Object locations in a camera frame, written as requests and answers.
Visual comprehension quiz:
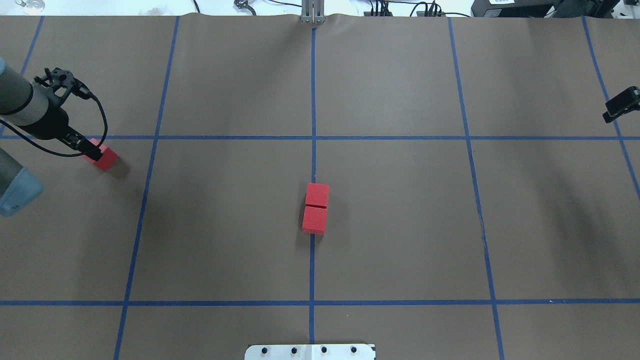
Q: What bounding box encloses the aluminium frame post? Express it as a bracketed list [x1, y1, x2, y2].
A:
[301, 0, 326, 25]

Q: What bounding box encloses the red block placed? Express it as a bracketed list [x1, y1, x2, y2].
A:
[304, 182, 330, 208]
[301, 206, 328, 236]
[83, 137, 119, 172]

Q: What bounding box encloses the black camera mount wrist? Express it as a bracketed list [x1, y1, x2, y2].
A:
[32, 67, 96, 108]

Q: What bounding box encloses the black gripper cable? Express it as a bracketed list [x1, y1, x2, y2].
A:
[0, 93, 109, 158]

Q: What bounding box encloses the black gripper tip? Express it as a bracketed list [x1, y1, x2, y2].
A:
[602, 86, 640, 124]

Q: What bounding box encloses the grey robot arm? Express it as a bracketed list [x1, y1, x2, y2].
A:
[0, 59, 108, 218]

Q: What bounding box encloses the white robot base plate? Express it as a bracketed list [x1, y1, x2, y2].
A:
[244, 343, 377, 360]

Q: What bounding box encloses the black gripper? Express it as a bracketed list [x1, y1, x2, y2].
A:
[30, 105, 103, 161]

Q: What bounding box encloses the black box top right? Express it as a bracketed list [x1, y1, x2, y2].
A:
[471, 0, 620, 19]

